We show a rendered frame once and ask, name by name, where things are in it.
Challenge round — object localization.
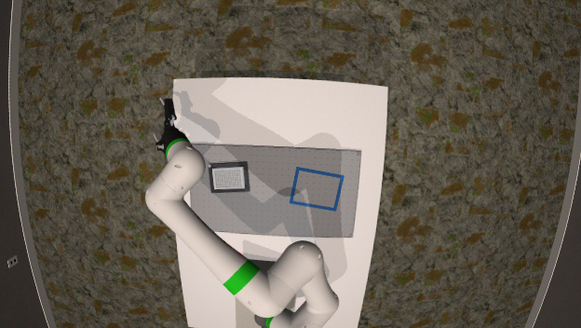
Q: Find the blue tape outline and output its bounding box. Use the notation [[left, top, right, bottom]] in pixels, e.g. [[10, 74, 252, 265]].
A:
[[290, 167, 345, 211]]

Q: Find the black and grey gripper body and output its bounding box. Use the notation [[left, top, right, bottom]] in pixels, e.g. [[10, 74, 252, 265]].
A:
[[161, 123, 178, 142]]

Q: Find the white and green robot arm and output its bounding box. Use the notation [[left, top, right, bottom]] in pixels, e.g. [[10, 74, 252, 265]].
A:
[[145, 130, 339, 328]]

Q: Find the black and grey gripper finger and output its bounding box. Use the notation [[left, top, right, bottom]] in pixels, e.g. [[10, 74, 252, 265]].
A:
[[154, 133, 162, 151], [160, 97, 177, 131]]

